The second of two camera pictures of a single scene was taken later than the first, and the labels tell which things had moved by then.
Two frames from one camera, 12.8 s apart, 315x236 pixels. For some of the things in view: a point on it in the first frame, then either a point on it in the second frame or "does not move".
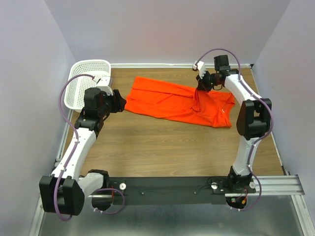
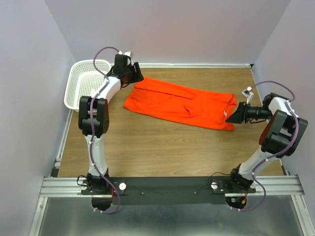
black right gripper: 201,84 to 241,114
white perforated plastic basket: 76,88 does not move
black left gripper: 119,103 to 137,76
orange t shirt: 200,105 does not move
